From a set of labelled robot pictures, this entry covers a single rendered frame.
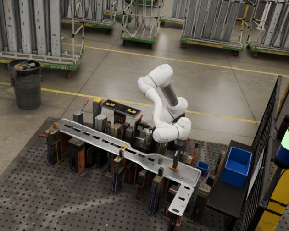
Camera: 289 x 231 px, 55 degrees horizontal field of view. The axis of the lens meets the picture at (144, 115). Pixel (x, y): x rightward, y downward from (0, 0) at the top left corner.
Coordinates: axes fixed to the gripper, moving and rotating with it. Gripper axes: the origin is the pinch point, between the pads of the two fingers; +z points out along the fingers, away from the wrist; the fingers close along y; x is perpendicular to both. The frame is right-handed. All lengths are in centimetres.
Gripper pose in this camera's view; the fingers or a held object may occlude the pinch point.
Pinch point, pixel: (175, 163)
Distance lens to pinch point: 221.4
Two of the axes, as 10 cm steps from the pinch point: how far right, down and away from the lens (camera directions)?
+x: 8.9, 3.1, -3.2
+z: -1.1, 8.5, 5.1
